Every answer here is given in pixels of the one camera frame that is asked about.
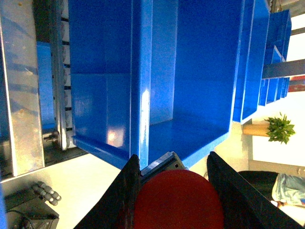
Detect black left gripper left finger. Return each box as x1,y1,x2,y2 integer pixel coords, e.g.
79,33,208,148
75,155,140,229

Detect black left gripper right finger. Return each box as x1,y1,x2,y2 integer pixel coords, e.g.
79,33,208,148
207,151,303,229

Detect red mushroom push button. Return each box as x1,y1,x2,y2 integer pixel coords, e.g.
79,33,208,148
133,151,225,229

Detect black box with connectors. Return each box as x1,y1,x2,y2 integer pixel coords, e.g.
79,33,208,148
4,181,61,229

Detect green potted plant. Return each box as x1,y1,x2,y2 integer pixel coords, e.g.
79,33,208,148
265,113,295,145

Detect blue target bin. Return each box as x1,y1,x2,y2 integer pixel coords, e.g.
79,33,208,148
69,0,270,168

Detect metal roller rack frame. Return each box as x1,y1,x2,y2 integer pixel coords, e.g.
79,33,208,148
0,0,72,178

